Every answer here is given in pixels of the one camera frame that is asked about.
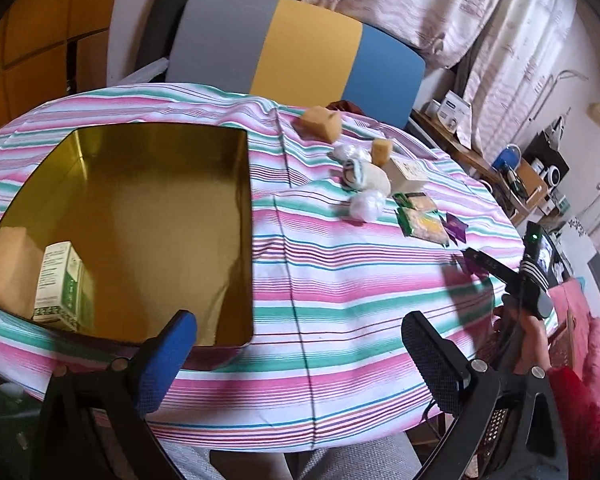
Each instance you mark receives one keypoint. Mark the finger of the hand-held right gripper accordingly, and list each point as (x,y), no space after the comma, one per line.
(495,266)

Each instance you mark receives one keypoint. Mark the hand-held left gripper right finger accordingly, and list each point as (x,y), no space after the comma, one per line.
(434,362)

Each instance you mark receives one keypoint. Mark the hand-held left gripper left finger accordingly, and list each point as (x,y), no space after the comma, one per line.
(164,362)

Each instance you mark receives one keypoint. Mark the purple sachet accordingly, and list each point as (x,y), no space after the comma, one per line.
(456,227)
(475,265)

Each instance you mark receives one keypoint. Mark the green and white carton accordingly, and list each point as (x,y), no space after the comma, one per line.
(62,285)

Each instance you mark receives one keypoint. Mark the gold rectangular tin box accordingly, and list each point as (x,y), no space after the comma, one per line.
(145,220)

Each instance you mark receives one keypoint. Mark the white plastic-wrapped ball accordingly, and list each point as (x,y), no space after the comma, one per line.
(366,206)
(351,152)

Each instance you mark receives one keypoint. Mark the person's right forearm red sleeve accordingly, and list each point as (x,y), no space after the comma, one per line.
(577,410)

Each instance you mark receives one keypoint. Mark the person's right hand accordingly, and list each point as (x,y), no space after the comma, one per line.
(530,342)

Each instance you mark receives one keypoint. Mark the green snack packet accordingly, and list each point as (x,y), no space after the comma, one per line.
(416,201)
(424,226)

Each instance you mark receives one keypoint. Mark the pink blanket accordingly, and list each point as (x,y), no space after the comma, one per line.
(590,340)

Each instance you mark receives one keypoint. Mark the brown cardboard box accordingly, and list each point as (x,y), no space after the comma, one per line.
(532,182)

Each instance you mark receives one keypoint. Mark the blue round container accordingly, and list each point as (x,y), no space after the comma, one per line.
(507,157)

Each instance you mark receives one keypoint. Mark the wooden side desk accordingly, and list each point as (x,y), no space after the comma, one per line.
(460,147)

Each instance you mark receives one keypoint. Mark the cream cardboard box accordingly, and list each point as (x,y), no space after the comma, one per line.
(405,174)

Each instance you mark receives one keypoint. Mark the striped pink green tablecloth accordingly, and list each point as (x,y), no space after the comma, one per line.
(330,285)

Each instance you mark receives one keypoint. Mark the white rolled sock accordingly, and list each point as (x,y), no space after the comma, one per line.
(367,176)

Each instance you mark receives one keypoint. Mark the small yellow sponge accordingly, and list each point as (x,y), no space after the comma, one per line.
(382,152)

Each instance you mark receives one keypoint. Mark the white box with blue label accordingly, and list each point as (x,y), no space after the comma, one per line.
(454,110)

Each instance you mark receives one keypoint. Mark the person's grey trouser legs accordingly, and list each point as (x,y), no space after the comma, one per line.
(305,460)

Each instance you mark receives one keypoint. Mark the white cup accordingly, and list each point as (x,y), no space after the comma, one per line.
(433,107)

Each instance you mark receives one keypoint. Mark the dark red cloth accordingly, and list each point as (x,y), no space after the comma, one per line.
(346,106)

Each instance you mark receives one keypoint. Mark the large yellow sponge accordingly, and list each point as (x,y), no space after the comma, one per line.
(321,122)

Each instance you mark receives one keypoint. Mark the patterned cream curtain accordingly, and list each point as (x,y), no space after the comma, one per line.
(430,5)

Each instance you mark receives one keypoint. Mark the grey yellow blue chair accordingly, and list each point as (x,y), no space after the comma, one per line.
(300,50)

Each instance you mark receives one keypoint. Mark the orange wooden wardrobe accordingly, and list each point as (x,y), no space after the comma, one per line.
(35,25)

